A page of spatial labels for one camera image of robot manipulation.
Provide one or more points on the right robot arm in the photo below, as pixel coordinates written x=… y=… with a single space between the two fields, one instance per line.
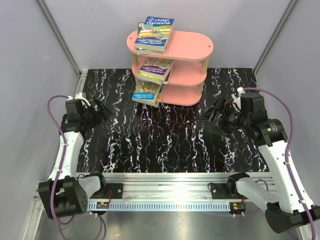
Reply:
x=291 y=207

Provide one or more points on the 52-storey treehouse purple book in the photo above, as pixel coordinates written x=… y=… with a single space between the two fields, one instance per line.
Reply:
x=157 y=68

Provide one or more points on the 130-storey treehouse orange book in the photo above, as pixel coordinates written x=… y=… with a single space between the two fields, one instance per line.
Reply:
x=160 y=94

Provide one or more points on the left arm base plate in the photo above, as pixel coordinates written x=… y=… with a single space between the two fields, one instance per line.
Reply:
x=113 y=190

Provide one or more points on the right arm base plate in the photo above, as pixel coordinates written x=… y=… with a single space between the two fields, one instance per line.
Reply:
x=224 y=191

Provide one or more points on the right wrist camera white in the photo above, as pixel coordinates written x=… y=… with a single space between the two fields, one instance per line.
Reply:
x=236 y=97

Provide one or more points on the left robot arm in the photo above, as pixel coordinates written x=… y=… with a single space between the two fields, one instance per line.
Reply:
x=63 y=195

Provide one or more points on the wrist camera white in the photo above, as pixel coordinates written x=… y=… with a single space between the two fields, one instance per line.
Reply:
x=82 y=96
x=236 y=97

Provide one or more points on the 26-storey treehouse blue book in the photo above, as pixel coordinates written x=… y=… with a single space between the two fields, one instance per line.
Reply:
x=146 y=92

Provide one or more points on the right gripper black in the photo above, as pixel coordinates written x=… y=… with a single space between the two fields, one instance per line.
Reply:
x=216 y=107

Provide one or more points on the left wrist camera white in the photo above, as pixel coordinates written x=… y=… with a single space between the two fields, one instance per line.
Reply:
x=82 y=96

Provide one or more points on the dark brown paperback book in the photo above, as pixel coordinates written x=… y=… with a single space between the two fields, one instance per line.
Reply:
x=167 y=79

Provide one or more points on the aluminium mounting rail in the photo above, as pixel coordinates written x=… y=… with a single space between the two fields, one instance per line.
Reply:
x=172 y=192

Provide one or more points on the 91-storey treehouse blue book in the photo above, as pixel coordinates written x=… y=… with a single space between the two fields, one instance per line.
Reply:
x=165 y=23

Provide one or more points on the green paperback book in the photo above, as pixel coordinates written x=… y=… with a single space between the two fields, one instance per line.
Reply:
x=150 y=39

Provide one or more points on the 65-storey treehouse green book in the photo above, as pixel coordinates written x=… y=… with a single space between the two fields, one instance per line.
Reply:
x=151 y=79

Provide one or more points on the pink three-tier shelf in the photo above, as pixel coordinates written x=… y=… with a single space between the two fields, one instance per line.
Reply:
x=191 y=52

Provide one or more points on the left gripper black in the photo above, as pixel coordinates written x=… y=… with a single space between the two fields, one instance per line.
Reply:
x=105 y=113

